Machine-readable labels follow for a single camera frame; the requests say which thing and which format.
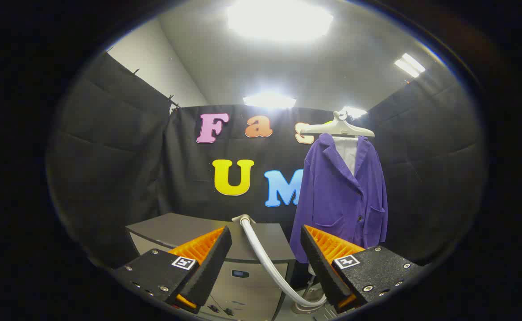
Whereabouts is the purple corduroy jacket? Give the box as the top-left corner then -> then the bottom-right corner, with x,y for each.
289,133 -> 389,264

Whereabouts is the small ceiling light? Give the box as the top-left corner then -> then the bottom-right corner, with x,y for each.
342,106 -> 368,119

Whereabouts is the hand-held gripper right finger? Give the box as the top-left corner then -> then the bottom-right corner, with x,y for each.
300,224 -> 424,314

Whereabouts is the large ceiling light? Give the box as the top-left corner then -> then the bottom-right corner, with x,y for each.
226,0 -> 334,43

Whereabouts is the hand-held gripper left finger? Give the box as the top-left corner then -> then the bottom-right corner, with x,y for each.
112,225 -> 233,315

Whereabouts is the white clothes hanger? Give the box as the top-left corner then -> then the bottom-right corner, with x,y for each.
298,110 -> 376,139

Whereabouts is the grey steamer base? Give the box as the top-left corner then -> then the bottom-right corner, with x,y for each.
290,285 -> 333,315

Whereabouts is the twin-tube ceiling light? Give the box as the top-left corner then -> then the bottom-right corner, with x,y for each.
394,53 -> 427,78

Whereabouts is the black backdrop cloth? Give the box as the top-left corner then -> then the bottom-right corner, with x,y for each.
161,105 -> 380,237
46,51 -> 179,268
364,67 -> 487,263

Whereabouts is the long ceiling light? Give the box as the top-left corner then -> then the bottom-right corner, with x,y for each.
242,92 -> 297,109

